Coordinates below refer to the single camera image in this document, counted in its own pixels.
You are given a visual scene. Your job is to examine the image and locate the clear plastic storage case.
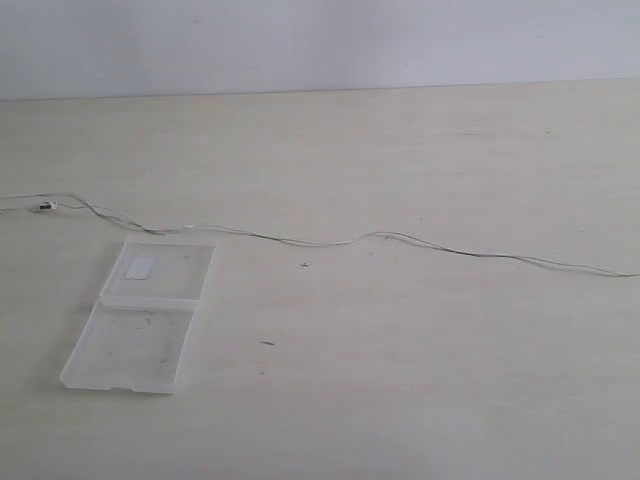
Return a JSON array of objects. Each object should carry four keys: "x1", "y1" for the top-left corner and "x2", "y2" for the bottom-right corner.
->
[{"x1": 60, "y1": 237, "x2": 216, "y2": 395}]

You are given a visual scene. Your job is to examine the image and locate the white wired earphones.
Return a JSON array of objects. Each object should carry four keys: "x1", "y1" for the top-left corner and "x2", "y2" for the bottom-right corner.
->
[{"x1": 1, "y1": 192, "x2": 639, "y2": 278}]

